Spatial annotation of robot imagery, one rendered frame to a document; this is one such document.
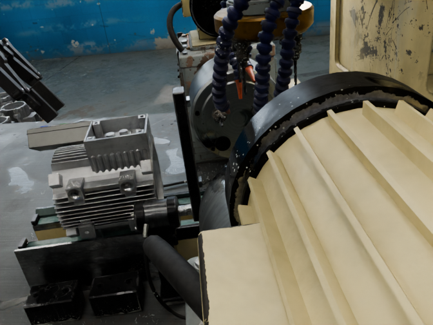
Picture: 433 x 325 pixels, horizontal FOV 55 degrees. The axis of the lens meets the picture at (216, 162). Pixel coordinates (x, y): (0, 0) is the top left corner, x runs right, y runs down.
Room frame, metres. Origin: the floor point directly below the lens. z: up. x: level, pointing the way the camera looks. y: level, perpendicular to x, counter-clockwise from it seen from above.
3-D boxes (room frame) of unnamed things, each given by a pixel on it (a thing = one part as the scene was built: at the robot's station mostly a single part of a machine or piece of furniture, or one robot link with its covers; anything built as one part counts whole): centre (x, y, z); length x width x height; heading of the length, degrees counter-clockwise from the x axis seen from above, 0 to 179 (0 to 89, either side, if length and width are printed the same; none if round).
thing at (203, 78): (1.15, -0.07, 1.04); 0.37 x 0.25 x 0.25; 1
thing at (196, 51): (1.39, -0.06, 0.99); 0.35 x 0.31 x 0.37; 1
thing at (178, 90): (0.65, 0.05, 1.12); 0.04 x 0.03 x 0.26; 91
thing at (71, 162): (0.78, 0.23, 1.02); 0.20 x 0.19 x 0.19; 93
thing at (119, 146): (0.79, 0.19, 1.11); 0.12 x 0.11 x 0.07; 93
